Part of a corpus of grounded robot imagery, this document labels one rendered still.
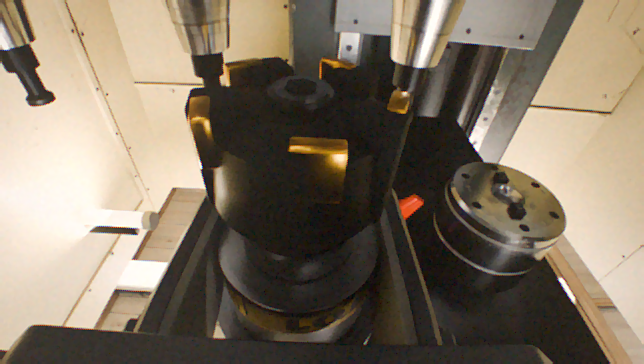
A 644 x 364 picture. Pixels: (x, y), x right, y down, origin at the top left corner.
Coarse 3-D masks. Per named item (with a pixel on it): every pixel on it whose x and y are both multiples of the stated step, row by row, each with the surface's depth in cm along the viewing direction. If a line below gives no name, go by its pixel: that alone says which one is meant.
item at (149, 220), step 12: (84, 216) 86; (96, 216) 86; (108, 216) 87; (120, 216) 87; (132, 216) 87; (144, 216) 87; (156, 216) 90; (96, 228) 91; (108, 228) 91; (120, 228) 91; (132, 228) 90; (144, 228) 87
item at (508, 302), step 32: (416, 128) 75; (448, 128) 76; (416, 160) 65; (448, 160) 65; (480, 160) 66; (416, 192) 57; (416, 224) 50; (416, 256) 45; (544, 256) 46; (448, 288) 41; (512, 288) 42; (544, 288) 42; (448, 320) 38; (480, 320) 38; (512, 320) 38; (544, 320) 38; (576, 320) 38; (544, 352) 35; (576, 352) 35
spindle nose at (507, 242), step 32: (448, 192) 41; (480, 192) 39; (512, 192) 41; (544, 192) 40; (448, 224) 40; (480, 224) 36; (512, 224) 35; (544, 224) 35; (448, 256) 42; (480, 256) 38; (512, 256) 36; (480, 288) 41
